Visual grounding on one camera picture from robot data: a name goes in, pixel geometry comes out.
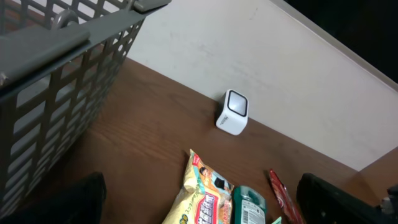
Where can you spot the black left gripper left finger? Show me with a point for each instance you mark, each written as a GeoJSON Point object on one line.
{"type": "Point", "coordinates": [81, 203]}

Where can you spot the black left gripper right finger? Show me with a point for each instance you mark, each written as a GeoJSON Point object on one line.
{"type": "Point", "coordinates": [322, 202]}

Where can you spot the orange snack bar wrapper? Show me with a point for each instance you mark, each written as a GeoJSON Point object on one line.
{"type": "Point", "coordinates": [286, 203]}

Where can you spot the grey plastic shopping basket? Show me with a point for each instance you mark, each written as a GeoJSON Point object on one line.
{"type": "Point", "coordinates": [59, 59]}

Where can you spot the blue mouthwash bottle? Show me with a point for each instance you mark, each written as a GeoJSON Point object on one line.
{"type": "Point", "coordinates": [249, 207]}

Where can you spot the light green wet wipes pack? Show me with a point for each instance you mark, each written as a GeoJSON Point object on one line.
{"type": "Point", "coordinates": [277, 221]}

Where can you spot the yellow snack bag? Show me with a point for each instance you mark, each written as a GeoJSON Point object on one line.
{"type": "Point", "coordinates": [205, 196]}

